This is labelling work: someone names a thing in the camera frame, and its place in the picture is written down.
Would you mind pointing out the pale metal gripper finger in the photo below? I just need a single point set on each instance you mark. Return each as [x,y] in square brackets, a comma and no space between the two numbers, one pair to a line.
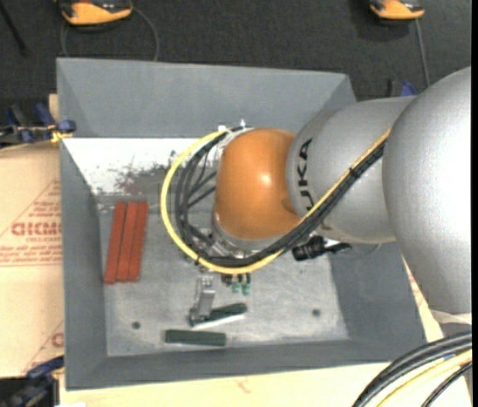
[193,314]
[208,297]

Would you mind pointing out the dark green block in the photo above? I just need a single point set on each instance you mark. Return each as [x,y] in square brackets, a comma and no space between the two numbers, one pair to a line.
[228,310]
[196,338]

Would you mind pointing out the grey metal bin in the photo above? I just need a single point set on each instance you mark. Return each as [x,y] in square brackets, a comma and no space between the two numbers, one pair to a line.
[273,308]

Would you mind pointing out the red-brown flat block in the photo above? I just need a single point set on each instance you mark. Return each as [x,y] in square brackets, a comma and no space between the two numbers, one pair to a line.
[138,240]
[114,244]
[126,242]

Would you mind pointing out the brown cardboard board red print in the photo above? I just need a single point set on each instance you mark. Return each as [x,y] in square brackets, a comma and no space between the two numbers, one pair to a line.
[18,295]

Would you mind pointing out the black cylinder on white bracket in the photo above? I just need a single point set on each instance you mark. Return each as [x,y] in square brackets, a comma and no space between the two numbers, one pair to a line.
[309,249]

